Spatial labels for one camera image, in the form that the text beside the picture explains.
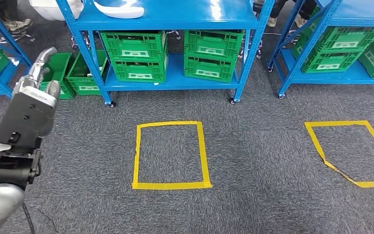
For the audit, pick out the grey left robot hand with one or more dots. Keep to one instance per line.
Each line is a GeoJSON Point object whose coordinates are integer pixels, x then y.
{"type": "Point", "coordinates": [25, 119]}

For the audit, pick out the white curved plastic part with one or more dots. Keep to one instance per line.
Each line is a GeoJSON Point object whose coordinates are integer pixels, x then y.
{"type": "Point", "coordinates": [122, 11]}

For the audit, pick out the chrome chair base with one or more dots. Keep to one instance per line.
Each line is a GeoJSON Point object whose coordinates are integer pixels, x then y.
{"type": "Point", "coordinates": [16, 38]}
{"type": "Point", "coordinates": [174, 33]}
{"type": "Point", "coordinates": [257, 54]}

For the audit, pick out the person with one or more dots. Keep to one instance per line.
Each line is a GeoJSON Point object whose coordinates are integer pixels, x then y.
{"type": "Point", "coordinates": [51, 11]}
{"type": "Point", "coordinates": [17, 25]}
{"type": "Point", "coordinates": [282, 5]}

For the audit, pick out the yellow tape rectangle outline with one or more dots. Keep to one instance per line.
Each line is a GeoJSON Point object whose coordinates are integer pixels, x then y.
{"type": "Point", "coordinates": [174, 185]}

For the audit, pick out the yellow tape outline cut corner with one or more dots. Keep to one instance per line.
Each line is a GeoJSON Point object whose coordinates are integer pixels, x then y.
{"type": "Point", "coordinates": [312, 140]}

